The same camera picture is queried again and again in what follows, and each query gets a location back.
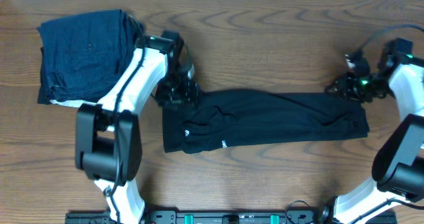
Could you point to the black polo shirt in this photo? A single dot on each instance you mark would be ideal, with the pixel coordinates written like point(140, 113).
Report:
point(242, 117)

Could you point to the folded white garment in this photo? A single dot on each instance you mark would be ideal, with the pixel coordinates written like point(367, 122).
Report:
point(72, 103)

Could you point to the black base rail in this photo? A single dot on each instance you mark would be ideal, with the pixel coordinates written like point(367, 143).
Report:
point(172, 217)

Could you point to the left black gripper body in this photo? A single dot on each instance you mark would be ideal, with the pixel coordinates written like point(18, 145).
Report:
point(177, 96)

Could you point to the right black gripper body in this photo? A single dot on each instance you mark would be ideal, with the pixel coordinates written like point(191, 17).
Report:
point(342, 87)

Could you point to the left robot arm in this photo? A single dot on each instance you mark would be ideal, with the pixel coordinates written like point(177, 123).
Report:
point(108, 142)

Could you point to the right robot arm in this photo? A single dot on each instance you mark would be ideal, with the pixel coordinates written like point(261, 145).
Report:
point(397, 170)

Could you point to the folded dark blue garment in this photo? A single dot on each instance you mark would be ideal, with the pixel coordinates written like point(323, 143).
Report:
point(86, 54)

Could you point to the folded black garment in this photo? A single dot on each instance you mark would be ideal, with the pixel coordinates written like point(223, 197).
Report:
point(44, 95)

